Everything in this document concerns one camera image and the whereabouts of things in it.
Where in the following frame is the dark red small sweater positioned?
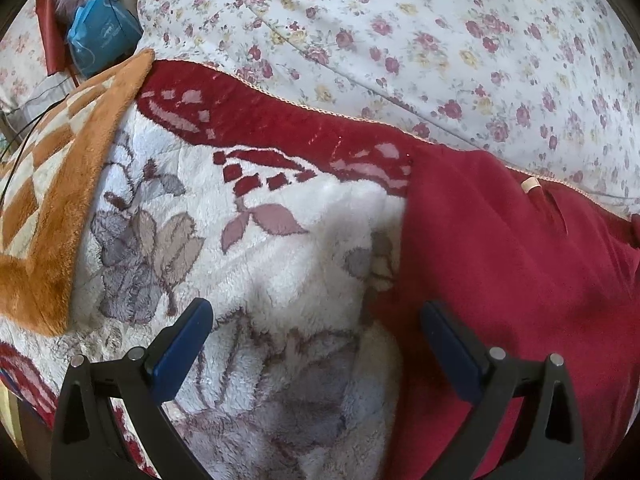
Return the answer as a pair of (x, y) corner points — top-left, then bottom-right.
(372, 145), (639, 479)

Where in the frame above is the orange checkered plush blanket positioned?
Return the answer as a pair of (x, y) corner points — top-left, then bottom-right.
(1, 49), (154, 337)

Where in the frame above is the red white plush blanket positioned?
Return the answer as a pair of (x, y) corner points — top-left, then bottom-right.
(1, 58), (443, 479)

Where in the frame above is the floral pillow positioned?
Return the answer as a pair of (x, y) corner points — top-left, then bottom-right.
(1, 0), (76, 136)

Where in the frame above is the floral white duvet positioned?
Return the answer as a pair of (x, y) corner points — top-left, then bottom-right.
(137, 0), (639, 214)

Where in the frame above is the blue plastic bag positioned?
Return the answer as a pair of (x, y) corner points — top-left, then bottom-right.
(66, 0), (142, 78)

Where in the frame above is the black cable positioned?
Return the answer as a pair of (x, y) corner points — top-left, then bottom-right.
(0, 93), (72, 201)

